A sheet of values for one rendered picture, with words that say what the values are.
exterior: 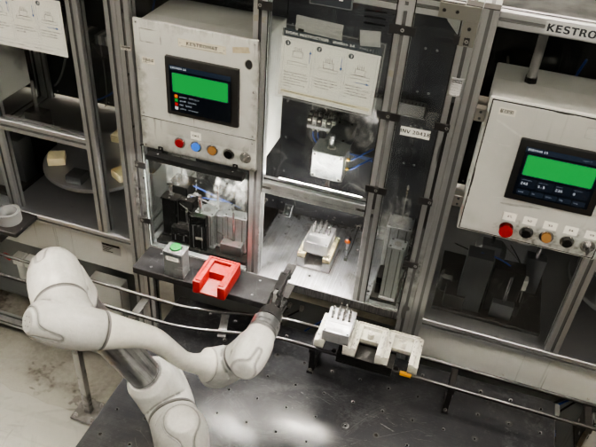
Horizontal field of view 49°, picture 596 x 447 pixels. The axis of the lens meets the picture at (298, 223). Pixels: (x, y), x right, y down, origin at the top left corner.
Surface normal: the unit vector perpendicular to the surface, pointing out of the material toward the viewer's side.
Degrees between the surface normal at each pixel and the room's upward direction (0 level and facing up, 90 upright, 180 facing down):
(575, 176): 90
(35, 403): 0
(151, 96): 90
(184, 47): 90
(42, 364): 0
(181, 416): 6
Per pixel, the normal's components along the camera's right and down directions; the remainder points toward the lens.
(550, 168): -0.31, 0.56
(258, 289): 0.07, -0.80
